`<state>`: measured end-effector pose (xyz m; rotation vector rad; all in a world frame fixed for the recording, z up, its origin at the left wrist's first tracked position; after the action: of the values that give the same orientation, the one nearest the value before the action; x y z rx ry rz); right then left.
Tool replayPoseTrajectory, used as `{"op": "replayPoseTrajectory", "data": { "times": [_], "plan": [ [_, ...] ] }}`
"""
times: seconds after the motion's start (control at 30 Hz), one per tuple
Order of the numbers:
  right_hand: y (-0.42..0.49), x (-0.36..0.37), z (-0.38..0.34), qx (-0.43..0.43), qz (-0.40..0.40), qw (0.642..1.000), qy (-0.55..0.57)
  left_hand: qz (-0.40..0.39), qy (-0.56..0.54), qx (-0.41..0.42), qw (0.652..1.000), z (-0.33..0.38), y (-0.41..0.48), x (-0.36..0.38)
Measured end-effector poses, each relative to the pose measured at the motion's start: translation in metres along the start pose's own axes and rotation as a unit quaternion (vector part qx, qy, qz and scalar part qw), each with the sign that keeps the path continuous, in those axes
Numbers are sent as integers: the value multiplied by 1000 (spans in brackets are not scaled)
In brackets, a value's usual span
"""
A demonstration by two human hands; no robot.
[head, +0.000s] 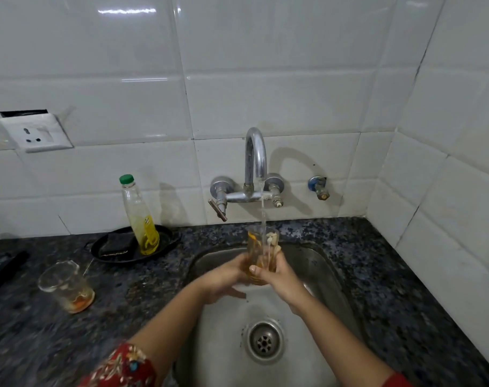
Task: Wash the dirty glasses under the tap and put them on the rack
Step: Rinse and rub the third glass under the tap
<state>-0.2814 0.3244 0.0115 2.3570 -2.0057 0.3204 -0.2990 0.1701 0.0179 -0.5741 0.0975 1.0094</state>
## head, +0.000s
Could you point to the stainless steel sink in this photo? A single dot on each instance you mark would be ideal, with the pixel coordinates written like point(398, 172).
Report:
point(264, 318)

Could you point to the person's left thumb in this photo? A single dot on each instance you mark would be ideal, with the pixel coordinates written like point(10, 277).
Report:
point(237, 291)

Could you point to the black oval tray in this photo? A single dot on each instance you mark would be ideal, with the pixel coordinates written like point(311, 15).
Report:
point(133, 245)

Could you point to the dish soap bottle green cap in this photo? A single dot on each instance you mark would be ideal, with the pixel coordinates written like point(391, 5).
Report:
point(140, 215)

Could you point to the clear glass with orange residue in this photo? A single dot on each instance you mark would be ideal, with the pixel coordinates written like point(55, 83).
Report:
point(67, 286)

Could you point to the amber-stained drinking glass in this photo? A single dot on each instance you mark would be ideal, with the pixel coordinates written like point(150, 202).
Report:
point(261, 253)

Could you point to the person's right forearm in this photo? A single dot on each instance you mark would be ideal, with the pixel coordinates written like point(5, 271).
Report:
point(341, 342)

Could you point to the white wall power socket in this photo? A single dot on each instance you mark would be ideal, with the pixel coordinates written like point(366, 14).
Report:
point(35, 132)

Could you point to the red floral sleeve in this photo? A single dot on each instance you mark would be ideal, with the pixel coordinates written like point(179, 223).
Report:
point(121, 368)

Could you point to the chrome wall-mounted faucet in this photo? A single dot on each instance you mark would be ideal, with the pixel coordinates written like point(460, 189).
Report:
point(248, 179)

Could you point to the person's left forearm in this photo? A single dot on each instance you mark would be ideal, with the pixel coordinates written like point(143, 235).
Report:
point(170, 328)

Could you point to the person's right thumb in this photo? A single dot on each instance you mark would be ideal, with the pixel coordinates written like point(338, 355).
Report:
point(260, 272)

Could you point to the round sink drain strainer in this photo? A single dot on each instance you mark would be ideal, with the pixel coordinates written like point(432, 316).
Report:
point(264, 341)

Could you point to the dark scrubbing sponge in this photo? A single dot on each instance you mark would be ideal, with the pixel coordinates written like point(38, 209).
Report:
point(117, 242)

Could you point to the person's left hand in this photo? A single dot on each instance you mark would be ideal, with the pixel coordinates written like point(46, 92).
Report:
point(222, 278)

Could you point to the brass wall tap blue flange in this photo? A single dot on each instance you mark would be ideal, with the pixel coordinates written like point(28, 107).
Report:
point(319, 186)

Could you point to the person's right hand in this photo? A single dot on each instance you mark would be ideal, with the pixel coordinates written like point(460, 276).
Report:
point(283, 278)

